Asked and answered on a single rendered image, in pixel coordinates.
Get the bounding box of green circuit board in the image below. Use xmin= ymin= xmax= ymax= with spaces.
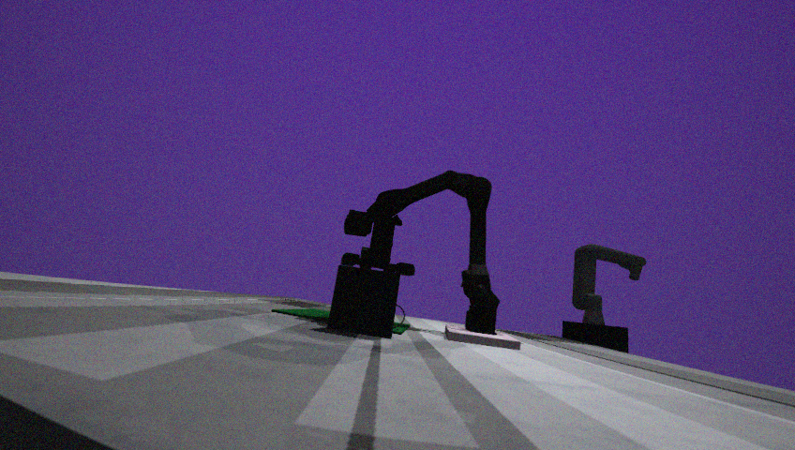
xmin=271 ymin=308 xmax=410 ymax=335

